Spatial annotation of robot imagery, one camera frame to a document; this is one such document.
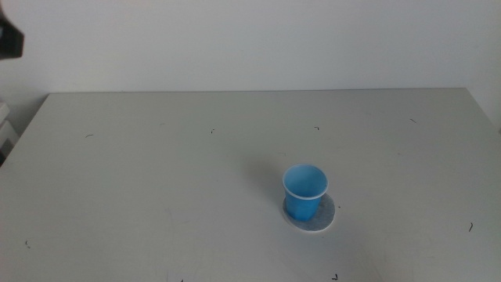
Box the blue plastic cup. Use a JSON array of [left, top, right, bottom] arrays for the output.
[[282, 163, 329, 222]]

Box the round grey cup mat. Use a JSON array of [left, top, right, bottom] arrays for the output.
[[282, 193, 337, 233]]

